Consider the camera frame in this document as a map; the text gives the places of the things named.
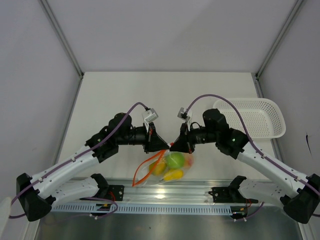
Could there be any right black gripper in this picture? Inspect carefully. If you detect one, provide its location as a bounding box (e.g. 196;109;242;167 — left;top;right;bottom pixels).
169;121;219;155

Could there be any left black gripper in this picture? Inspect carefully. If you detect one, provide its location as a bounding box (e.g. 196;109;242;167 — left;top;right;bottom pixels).
117;121;169;154

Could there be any orange pink peach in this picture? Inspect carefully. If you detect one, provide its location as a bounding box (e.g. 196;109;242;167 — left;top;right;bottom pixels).
184;154;194;168

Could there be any green apple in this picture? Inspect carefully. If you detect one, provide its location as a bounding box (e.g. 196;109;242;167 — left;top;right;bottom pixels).
165;152;185;169

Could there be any yellow green mango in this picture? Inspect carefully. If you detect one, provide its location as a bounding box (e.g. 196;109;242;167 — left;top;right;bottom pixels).
148;162;167;176

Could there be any clear zip top bag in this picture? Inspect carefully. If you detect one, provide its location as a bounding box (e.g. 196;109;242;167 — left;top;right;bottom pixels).
131;150;195;187

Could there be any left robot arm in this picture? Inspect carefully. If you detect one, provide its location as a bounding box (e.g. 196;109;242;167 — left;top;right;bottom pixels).
16;108;169;222

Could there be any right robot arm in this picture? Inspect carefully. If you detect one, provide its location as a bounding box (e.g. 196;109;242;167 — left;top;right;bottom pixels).
170;108;320;224

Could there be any white perforated plastic basket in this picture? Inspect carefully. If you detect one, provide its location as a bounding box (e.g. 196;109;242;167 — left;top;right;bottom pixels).
212;98;286;140

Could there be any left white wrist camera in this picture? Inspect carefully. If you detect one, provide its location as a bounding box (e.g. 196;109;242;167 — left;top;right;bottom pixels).
142;107;159;131

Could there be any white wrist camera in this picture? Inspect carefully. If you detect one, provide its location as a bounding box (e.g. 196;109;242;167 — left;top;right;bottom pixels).
177;107;193;130
142;107;159;131

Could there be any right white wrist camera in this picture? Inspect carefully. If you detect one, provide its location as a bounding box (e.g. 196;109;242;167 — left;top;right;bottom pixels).
177;107;193;130

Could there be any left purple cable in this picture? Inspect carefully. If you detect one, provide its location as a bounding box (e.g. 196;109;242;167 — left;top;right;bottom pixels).
8;101;150;219

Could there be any aluminium mounting rail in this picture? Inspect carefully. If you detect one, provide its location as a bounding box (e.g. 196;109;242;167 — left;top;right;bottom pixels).
33;177;307;207

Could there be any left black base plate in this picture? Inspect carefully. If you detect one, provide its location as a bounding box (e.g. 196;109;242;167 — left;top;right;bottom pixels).
99;185;125;202

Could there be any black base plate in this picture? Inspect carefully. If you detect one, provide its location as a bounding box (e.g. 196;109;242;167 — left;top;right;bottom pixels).
208;187;259;204
99;185;125;202

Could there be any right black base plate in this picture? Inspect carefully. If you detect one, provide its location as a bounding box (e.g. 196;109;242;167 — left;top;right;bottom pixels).
208;187;259;204

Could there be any white slotted cable duct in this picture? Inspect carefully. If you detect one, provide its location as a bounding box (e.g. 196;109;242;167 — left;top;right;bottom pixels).
51;202;250;216

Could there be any left aluminium frame post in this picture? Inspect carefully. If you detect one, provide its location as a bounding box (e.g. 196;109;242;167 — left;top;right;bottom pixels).
37;0;84;80

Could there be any aluminium frame post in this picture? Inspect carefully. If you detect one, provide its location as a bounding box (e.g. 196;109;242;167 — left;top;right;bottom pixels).
37;0;84;80
254;0;307;80

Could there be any right aluminium frame post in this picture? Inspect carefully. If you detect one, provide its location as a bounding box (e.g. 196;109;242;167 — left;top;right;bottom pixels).
254;0;307;80

